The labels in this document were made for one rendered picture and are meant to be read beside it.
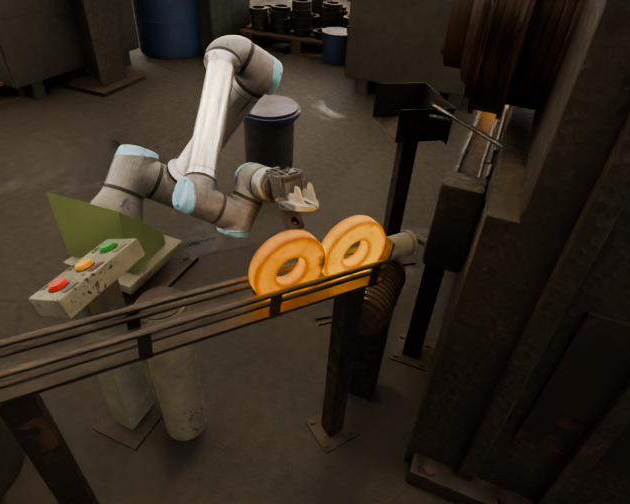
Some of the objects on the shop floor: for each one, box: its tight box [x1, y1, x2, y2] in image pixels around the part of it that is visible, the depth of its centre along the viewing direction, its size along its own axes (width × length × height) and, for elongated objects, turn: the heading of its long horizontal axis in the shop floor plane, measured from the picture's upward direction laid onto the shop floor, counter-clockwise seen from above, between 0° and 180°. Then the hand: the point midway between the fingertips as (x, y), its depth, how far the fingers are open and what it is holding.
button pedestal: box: [29, 239, 163, 451], centre depth 125 cm, size 16×24×62 cm, turn 153°
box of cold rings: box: [0, 0, 140, 100], centre depth 351 cm, size 123×93×87 cm
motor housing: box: [349, 258, 406, 401], centre depth 136 cm, size 13×22×54 cm, turn 153°
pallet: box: [238, 0, 349, 59], centre depth 461 cm, size 120×81×44 cm
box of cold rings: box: [344, 0, 465, 110], centre depth 368 cm, size 103×83×79 cm
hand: (313, 209), depth 109 cm, fingers closed
